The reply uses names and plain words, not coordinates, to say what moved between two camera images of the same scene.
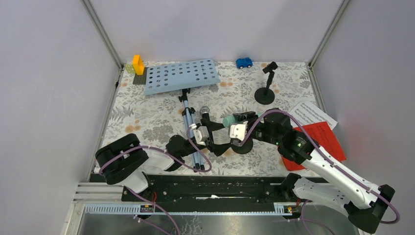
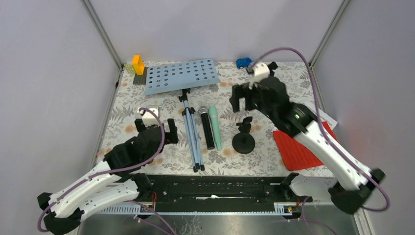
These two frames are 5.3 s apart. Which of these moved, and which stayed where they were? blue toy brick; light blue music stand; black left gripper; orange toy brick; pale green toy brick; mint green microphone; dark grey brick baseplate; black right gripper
Moved: black left gripper; black right gripper; mint green microphone
Stayed: pale green toy brick; light blue music stand; dark grey brick baseplate; orange toy brick; blue toy brick
